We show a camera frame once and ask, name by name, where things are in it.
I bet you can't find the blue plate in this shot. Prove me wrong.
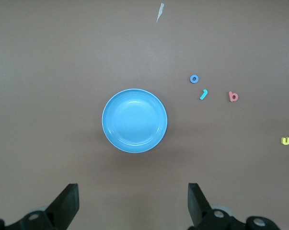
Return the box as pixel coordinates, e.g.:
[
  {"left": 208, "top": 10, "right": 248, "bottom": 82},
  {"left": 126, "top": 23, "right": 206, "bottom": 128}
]
[{"left": 101, "top": 88, "right": 168, "bottom": 154}]

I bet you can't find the grey paper scrap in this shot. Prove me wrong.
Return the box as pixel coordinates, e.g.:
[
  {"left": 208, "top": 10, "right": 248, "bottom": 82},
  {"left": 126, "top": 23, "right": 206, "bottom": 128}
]
[{"left": 156, "top": 2, "right": 165, "bottom": 23}]

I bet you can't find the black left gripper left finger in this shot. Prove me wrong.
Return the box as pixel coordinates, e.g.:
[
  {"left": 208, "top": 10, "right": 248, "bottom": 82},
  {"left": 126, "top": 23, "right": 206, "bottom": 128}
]
[{"left": 0, "top": 183, "right": 80, "bottom": 230}]

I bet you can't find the brown paper table cover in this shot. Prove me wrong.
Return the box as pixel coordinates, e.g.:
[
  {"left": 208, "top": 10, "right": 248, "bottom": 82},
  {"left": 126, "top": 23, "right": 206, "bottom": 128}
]
[{"left": 0, "top": 0, "right": 289, "bottom": 230}]

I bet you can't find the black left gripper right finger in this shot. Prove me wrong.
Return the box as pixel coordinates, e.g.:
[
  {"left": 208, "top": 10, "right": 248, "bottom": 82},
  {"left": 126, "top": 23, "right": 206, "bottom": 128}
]
[{"left": 187, "top": 183, "right": 282, "bottom": 230}]

